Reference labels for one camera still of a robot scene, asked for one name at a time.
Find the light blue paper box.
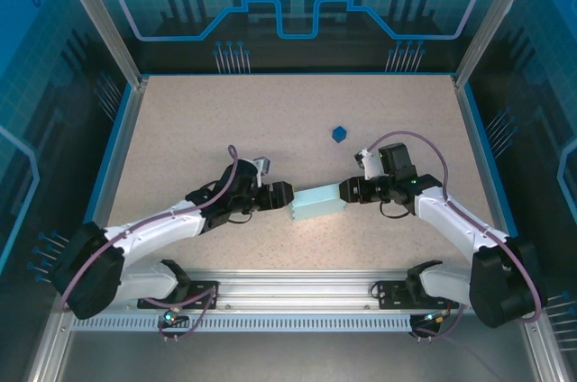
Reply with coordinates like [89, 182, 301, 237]
[290, 182, 346, 223]

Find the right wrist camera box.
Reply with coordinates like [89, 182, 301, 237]
[354, 149, 384, 180]

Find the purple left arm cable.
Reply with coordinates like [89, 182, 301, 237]
[60, 143, 240, 343]

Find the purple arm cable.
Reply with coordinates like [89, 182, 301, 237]
[367, 130, 542, 343]
[60, 143, 240, 343]

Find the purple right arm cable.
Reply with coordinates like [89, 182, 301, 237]
[367, 130, 542, 343]

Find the aluminium mounting rail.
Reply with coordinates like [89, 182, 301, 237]
[58, 268, 537, 314]

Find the aluminium table side rail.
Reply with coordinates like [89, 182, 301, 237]
[453, 75, 519, 277]
[74, 77, 150, 277]

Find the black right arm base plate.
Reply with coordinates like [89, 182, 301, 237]
[374, 280, 460, 310]

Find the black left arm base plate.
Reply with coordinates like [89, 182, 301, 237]
[137, 280, 221, 311]

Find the slotted grey cable duct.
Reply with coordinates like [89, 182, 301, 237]
[89, 314, 414, 332]

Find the aluminium frame post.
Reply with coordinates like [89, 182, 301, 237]
[453, 0, 545, 88]
[49, 0, 150, 88]

